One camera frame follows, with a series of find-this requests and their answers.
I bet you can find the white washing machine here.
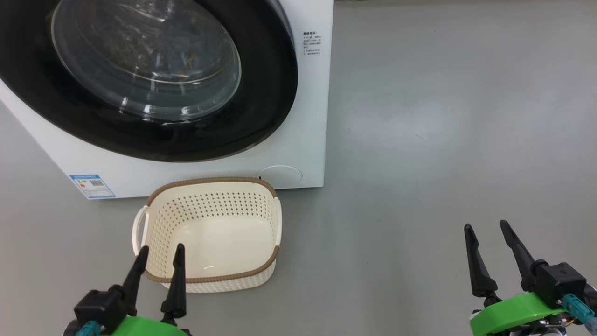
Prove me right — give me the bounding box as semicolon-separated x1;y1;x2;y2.
0;0;334;200

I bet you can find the cream perforated laundry basket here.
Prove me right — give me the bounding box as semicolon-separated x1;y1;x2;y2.
132;176;283;294

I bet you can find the printed text notice label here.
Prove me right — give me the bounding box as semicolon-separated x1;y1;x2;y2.
302;31;322;56

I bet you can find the teal camera cable plug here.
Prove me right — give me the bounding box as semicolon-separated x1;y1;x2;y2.
561;294;597;333
75;321;105;336

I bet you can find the teal right camera cable plug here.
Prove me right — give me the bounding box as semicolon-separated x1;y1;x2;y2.
561;294;597;333

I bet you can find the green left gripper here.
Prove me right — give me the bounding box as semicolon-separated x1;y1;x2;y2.
110;243;189;336

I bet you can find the round drain filter cover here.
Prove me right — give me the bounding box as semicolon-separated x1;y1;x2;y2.
257;165;303;183

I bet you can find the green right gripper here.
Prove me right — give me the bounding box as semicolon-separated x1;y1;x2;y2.
464;220;567;336

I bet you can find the blue energy label sticker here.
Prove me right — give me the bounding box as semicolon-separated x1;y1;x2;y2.
69;174;116;200

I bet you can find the black washing machine door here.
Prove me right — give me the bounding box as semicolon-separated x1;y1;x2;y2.
0;0;299;163

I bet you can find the teal left camera cable plug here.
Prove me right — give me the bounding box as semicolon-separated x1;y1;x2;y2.
75;321;105;336

